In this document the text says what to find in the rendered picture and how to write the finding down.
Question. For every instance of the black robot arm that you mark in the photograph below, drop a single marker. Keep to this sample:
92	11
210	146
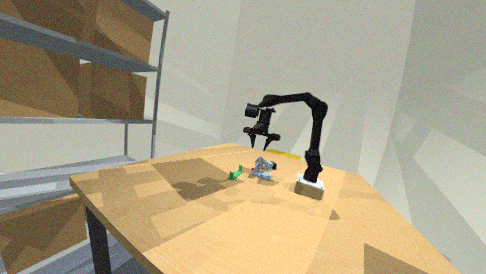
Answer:
319	112

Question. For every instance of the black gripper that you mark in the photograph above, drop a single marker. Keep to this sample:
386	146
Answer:
271	137

